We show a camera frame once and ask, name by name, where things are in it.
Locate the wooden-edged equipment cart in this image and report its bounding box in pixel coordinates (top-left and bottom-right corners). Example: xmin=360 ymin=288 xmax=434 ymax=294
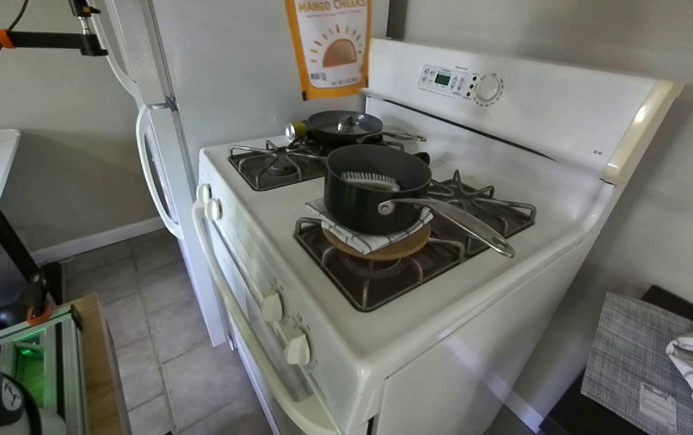
xmin=0 ymin=292 xmax=130 ymax=435

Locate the white gas stove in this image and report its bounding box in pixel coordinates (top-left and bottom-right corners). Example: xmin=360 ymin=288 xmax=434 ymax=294
xmin=191 ymin=35 xmax=686 ymax=435

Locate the empty burner grate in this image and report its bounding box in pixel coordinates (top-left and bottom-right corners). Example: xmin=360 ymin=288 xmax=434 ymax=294
xmin=228 ymin=136 xmax=412 ymax=194

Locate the burner grate under saucepan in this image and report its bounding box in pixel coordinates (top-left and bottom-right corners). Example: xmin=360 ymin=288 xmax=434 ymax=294
xmin=292 ymin=172 xmax=538 ymax=315

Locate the cream oven door handle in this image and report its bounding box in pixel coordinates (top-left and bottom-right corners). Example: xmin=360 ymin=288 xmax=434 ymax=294
xmin=191 ymin=200 xmax=340 ymax=435

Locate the round wooden trivet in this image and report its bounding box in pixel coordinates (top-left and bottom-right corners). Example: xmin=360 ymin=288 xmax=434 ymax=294
xmin=318 ymin=220 xmax=433 ymax=264

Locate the black saucepan with steel handle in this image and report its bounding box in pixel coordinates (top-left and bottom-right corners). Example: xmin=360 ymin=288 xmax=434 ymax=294
xmin=322 ymin=143 xmax=519 ymax=262

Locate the orange snack pack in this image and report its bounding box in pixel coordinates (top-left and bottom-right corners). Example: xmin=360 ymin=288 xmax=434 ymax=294
xmin=283 ymin=0 xmax=377 ymax=105

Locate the gray woven placemat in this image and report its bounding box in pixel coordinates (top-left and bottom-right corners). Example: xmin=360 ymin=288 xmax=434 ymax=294
xmin=579 ymin=290 xmax=693 ymax=435

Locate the black side table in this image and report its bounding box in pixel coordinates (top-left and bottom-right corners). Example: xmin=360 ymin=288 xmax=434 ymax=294
xmin=537 ymin=282 xmax=693 ymax=435

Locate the black pole with orange tape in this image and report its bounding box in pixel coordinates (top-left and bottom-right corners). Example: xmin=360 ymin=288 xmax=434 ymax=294
xmin=0 ymin=27 xmax=110 ymax=59

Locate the small black frying pan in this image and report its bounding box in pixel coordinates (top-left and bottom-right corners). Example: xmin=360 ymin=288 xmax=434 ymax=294
xmin=283 ymin=108 xmax=428 ymax=149

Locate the black stand leg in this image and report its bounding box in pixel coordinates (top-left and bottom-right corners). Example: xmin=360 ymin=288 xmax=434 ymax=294
xmin=0 ymin=203 xmax=65 ymax=325

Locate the white timer dial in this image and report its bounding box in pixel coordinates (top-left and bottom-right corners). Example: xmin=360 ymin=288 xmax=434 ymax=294
xmin=470 ymin=70 xmax=506 ymax=107

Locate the white checkered dish towel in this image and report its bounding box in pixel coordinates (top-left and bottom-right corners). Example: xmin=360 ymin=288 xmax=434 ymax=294
xmin=305 ymin=198 xmax=438 ymax=256

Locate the white refrigerator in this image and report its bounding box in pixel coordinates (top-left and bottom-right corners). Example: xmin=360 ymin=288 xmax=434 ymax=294
xmin=77 ymin=0 xmax=392 ymax=348

